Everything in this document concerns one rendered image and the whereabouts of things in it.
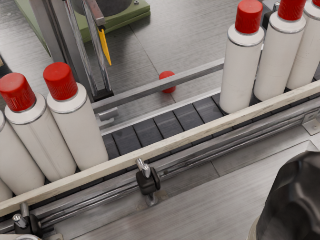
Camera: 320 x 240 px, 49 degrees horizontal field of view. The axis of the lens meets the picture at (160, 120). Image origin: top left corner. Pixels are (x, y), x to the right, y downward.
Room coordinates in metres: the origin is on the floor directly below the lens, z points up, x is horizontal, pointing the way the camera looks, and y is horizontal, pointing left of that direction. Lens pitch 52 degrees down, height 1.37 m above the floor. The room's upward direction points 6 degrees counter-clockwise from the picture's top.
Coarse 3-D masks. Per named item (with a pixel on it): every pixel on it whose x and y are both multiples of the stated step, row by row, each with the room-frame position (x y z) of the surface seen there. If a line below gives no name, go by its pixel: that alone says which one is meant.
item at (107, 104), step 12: (216, 60) 0.42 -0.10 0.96; (192, 72) 0.40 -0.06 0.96; (204, 72) 0.40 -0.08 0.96; (156, 84) 0.38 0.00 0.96; (168, 84) 0.38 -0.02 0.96; (120, 96) 0.36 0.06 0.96; (132, 96) 0.36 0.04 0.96; (144, 96) 0.37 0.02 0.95; (96, 108) 0.35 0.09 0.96; (108, 108) 0.35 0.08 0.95
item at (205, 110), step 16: (176, 112) 0.39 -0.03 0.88; (192, 112) 0.38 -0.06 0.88; (208, 112) 0.38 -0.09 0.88; (272, 112) 0.37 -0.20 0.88; (128, 128) 0.36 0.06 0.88; (144, 128) 0.36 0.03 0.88; (160, 128) 0.36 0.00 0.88; (176, 128) 0.35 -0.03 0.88; (192, 128) 0.35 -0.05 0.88; (112, 144) 0.33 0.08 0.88; (128, 144) 0.33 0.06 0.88; (144, 144) 0.33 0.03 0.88; (192, 144) 0.32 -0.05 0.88; (144, 160) 0.29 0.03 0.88; (112, 176) 0.27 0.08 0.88; (64, 192) 0.25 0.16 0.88; (32, 208) 0.23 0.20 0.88
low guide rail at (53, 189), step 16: (288, 96) 0.37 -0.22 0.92; (304, 96) 0.38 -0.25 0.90; (240, 112) 0.35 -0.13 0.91; (256, 112) 0.35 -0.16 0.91; (208, 128) 0.32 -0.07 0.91; (224, 128) 0.33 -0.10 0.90; (160, 144) 0.30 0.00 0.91; (176, 144) 0.30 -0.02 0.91; (112, 160) 0.28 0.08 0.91; (128, 160) 0.28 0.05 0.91; (80, 176) 0.26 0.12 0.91; (96, 176) 0.26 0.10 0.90; (32, 192) 0.24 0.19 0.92; (48, 192) 0.24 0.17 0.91; (0, 208) 0.22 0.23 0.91; (16, 208) 0.22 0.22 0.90
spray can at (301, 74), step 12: (312, 0) 0.43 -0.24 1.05; (312, 12) 0.42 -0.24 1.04; (312, 24) 0.41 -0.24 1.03; (312, 36) 0.41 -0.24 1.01; (300, 48) 0.41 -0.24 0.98; (312, 48) 0.40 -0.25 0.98; (300, 60) 0.41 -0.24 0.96; (312, 60) 0.40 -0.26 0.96; (300, 72) 0.41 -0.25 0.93; (312, 72) 0.41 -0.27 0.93; (288, 84) 0.41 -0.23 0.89; (300, 84) 0.40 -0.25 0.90
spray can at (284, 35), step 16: (288, 0) 0.40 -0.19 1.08; (304, 0) 0.39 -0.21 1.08; (272, 16) 0.42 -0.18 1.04; (288, 16) 0.39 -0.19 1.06; (272, 32) 0.40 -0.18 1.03; (288, 32) 0.38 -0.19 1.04; (272, 48) 0.39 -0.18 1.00; (288, 48) 0.38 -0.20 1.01; (272, 64) 0.39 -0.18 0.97; (288, 64) 0.38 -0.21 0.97; (256, 80) 0.41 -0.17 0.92; (272, 80) 0.38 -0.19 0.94; (256, 96) 0.40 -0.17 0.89; (272, 96) 0.38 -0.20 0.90
